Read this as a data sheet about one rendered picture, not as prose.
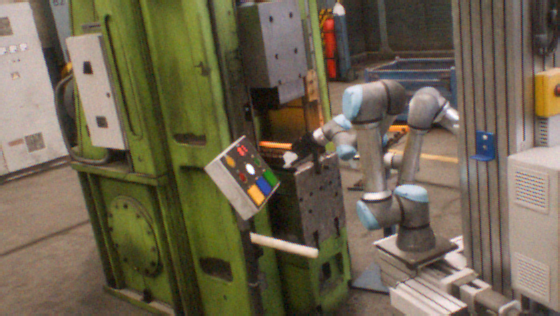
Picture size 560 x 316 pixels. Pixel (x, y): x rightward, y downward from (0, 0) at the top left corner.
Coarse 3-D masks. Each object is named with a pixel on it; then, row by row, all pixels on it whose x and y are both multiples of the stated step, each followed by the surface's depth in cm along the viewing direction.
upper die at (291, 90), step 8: (296, 80) 289; (256, 88) 289; (264, 88) 286; (272, 88) 282; (280, 88) 281; (288, 88) 285; (296, 88) 290; (256, 96) 291; (264, 96) 287; (272, 96) 284; (280, 96) 281; (288, 96) 286; (296, 96) 291; (280, 104) 282
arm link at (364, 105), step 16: (352, 96) 193; (368, 96) 194; (384, 96) 195; (352, 112) 194; (368, 112) 195; (384, 112) 200; (368, 128) 197; (368, 144) 199; (368, 160) 201; (368, 176) 202; (384, 176) 204; (368, 192) 204; (384, 192) 203; (368, 208) 204; (384, 208) 203; (368, 224) 204; (384, 224) 205
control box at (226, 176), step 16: (240, 144) 253; (224, 160) 234; (240, 160) 245; (224, 176) 233; (256, 176) 249; (224, 192) 235; (240, 192) 233; (272, 192) 253; (240, 208) 235; (256, 208) 234
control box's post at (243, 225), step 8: (240, 216) 255; (240, 224) 257; (248, 224) 258; (240, 232) 259; (248, 232) 259; (248, 240) 259; (248, 248) 260; (248, 256) 261; (248, 264) 263; (248, 272) 265; (256, 272) 265; (256, 280) 266; (256, 288) 266; (256, 296) 267; (256, 304) 269; (256, 312) 271
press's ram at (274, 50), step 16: (288, 0) 279; (240, 16) 274; (256, 16) 267; (272, 16) 272; (288, 16) 281; (240, 32) 277; (256, 32) 270; (272, 32) 273; (288, 32) 282; (256, 48) 274; (272, 48) 274; (288, 48) 283; (304, 48) 292; (256, 64) 277; (272, 64) 275; (288, 64) 284; (304, 64) 293; (256, 80) 281; (272, 80) 276; (288, 80) 285
